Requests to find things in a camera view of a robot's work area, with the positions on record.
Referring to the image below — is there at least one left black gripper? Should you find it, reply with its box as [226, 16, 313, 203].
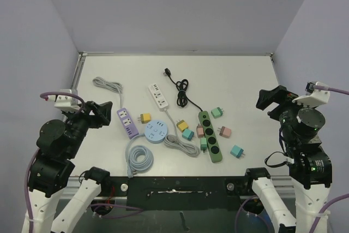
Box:
[64, 99, 112, 157]

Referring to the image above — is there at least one green charger top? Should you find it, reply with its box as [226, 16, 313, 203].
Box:
[210, 107, 224, 118]

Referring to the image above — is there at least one green charger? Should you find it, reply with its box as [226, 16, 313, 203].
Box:
[200, 137, 208, 152]
[210, 107, 224, 118]

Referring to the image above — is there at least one pink charger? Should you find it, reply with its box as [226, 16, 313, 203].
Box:
[218, 126, 232, 138]
[196, 124, 204, 138]

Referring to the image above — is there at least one green power strip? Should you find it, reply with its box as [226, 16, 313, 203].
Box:
[198, 111, 222, 163]

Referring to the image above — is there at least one green charger bottom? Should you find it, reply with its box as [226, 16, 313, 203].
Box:
[200, 137, 208, 152]

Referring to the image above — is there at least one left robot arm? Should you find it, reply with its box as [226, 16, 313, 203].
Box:
[22, 101, 112, 232]

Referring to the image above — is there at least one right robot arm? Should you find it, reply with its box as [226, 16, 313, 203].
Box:
[243, 82, 332, 232]

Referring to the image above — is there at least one yellow charger left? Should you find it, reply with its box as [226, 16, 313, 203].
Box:
[137, 113, 152, 124]

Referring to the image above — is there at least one yellow charger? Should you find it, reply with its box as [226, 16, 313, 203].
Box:
[137, 113, 152, 124]
[176, 120, 189, 132]

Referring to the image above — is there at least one round blue power strip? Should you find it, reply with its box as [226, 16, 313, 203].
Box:
[144, 120, 168, 144]

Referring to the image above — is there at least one white power strip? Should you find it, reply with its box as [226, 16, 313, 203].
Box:
[148, 83, 169, 111]

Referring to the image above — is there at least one teal charger right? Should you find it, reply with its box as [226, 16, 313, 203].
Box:
[230, 145, 245, 159]

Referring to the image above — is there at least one teal charger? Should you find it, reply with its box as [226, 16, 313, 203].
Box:
[230, 145, 245, 159]
[182, 128, 194, 141]

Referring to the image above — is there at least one yellow charger centre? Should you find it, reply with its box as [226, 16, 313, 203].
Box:
[176, 120, 189, 132]

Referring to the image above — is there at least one teal charger centre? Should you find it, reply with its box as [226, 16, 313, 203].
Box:
[182, 128, 194, 141]

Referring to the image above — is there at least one grey cable of purple strip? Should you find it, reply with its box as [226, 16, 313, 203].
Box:
[92, 77, 124, 109]

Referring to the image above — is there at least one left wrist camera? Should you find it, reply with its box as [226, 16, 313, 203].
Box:
[54, 95, 80, 113]

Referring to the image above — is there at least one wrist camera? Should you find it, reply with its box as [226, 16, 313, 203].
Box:
[54, 95, 80, 113]
[292, 81, 330, 108]

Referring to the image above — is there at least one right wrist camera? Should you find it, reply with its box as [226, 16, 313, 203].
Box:
[292, 81, 330, 108]

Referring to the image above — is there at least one blue coiled cable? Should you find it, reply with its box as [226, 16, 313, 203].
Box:
[124, 134, 154, 178]

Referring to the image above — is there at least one grey cable of white strip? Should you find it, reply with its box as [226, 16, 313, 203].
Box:
[163, 109, 201, 157]

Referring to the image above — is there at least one black power cable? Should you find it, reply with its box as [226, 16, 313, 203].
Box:
[163, 68, 204, 111]

